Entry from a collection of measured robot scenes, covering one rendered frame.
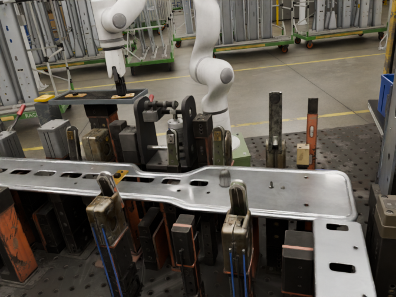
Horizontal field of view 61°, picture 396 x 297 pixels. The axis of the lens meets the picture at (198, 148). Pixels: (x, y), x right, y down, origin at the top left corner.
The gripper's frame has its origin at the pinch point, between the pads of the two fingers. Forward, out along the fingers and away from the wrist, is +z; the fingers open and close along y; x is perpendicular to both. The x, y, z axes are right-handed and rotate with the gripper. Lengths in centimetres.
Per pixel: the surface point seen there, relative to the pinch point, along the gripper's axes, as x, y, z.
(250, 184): 40, 46, 19
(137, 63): -82, -572, 92
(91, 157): -11.2, 18.0, 18.3
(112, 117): -6.3, -3.0, 11.7
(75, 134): -16.1, 14.4, 10.4
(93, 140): -8.9, 18.8, 11.8
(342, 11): 386, -700, 49
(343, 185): 63, 52, 19
